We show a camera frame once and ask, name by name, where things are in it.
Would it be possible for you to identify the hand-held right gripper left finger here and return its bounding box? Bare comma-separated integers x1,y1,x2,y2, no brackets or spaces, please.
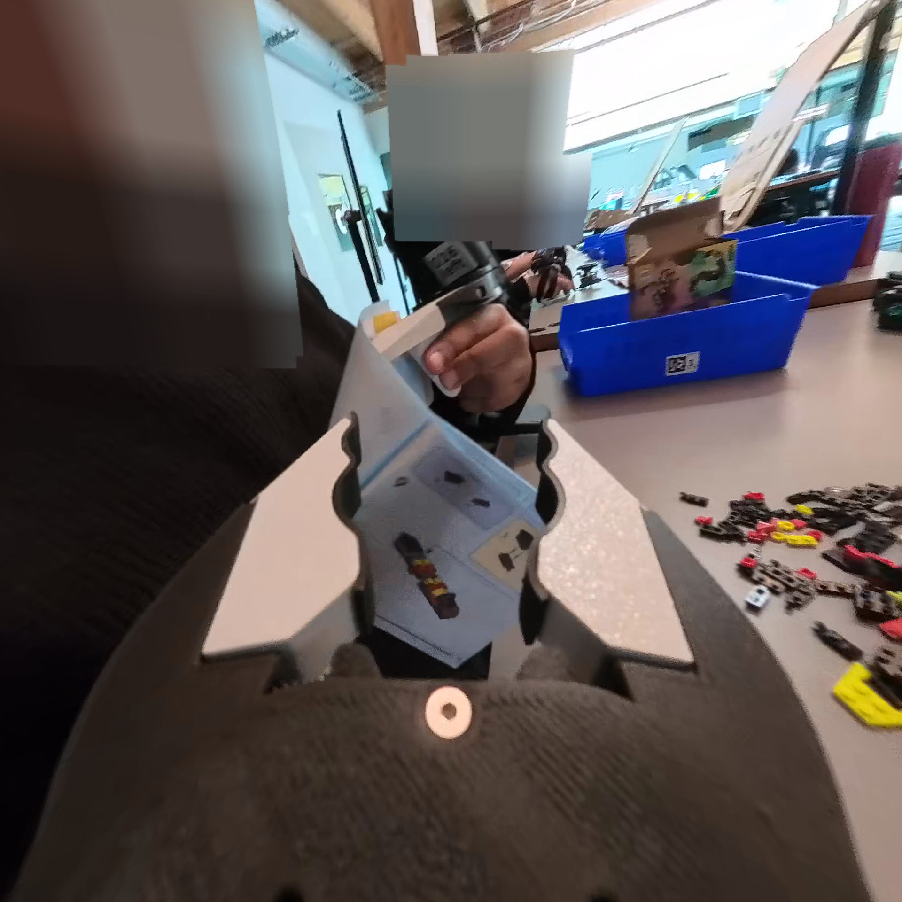
199,413,372,661

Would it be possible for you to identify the pile of lego pieces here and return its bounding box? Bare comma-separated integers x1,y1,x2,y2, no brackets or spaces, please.
680,482,902,730

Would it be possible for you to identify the black hand-held device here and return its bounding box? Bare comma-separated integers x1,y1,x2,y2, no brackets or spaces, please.
529,247,577,300

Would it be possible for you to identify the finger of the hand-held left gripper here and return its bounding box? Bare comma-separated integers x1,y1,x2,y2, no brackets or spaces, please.
370,292,452,357

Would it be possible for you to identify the blue plastic bin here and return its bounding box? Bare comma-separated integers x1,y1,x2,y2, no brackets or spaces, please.
559,271,818,397
585,215,875,284

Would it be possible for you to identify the large cardboard sheet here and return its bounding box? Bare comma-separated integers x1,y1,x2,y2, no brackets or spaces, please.
726,0,890,230

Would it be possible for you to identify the printed cardboard lego box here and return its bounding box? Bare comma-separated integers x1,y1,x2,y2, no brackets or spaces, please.
623,197,739,321

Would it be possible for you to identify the black tripod stand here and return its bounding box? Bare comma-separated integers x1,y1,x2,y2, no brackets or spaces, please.
337,109,387,286

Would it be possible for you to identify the person's left hand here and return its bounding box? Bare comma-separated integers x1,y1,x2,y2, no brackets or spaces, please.
423,304,534,414

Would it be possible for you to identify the black device with green light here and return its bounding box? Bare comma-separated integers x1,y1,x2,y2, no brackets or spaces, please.
874,271,902,332

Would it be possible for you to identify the pale blue lego instruction booklet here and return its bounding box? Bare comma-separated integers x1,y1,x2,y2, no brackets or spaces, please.
330,310,547,669

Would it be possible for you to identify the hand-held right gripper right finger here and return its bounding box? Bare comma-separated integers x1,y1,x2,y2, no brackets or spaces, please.
518,419,696,677

